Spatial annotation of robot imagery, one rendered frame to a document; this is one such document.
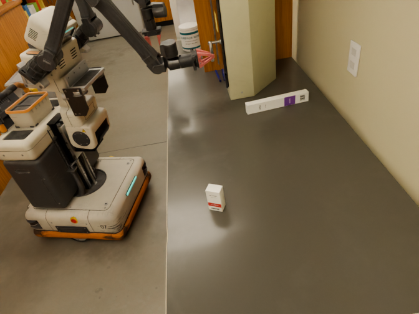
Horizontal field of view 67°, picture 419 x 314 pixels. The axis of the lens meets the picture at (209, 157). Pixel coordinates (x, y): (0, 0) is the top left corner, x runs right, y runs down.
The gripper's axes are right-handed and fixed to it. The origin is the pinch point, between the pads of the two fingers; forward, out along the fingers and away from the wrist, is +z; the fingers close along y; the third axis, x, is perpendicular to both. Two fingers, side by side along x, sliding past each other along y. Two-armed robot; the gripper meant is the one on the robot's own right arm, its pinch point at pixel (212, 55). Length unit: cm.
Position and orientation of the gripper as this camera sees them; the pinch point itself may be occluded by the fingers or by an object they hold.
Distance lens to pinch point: 147.0
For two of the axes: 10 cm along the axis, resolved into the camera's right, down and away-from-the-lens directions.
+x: 1.6, 7.8, 6.1
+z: 9.8, -1.8, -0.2
